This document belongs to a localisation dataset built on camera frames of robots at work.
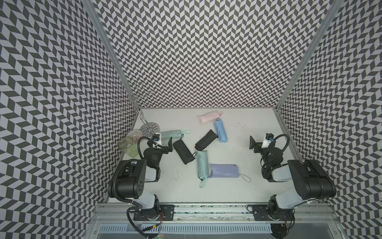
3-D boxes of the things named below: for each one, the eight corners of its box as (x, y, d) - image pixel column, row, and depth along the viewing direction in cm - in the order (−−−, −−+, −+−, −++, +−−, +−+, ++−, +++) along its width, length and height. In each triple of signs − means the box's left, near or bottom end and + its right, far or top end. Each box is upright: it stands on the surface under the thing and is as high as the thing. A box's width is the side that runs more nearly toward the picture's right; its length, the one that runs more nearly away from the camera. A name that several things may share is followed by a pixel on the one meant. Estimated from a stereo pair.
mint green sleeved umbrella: (195, 187, 82) (195, 185, 79) (196, 153, 95) (196, 150, 93) (209, 187, 82) (209, 185, 79) (207, 153, 95) (208, 150, 93)
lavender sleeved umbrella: (209, 177, 86) (209, 175, 83) (210, 164, 92) (210, 161, 89) (248, 182, 85) (250, 180, 82) (247, 167, 90) (248, 165, 87)
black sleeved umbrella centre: (193, 146, 98) (193, 144, 97) (210, 131, 106) (210, 129, 104) (200, 152, 95) (201, 151, 93) (217, 137, 103) (218, 135, 101)
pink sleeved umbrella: (200, 125, 110) (200, 122, 107) (197, 118, 114) (197, 115, 111) (224, 118, 114) (225, 115, 111) (220, 112, 118) (221, 109, 115)
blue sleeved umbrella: (219, 143, 99) (220, 141, 96) (213, 121, 111) (213, 118, 109) (228, 142, 99) (229, 139, 97) (221, 120, 111) (221, 117, 109)
